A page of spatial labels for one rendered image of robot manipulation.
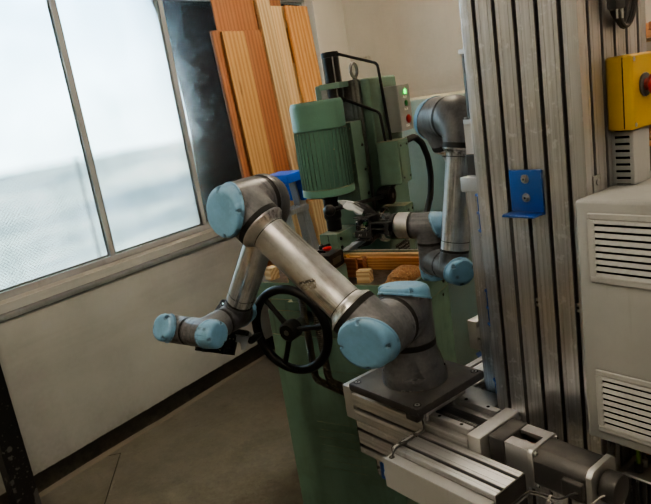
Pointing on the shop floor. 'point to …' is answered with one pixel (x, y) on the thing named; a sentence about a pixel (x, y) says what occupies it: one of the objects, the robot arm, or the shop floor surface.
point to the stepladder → (298, 205)
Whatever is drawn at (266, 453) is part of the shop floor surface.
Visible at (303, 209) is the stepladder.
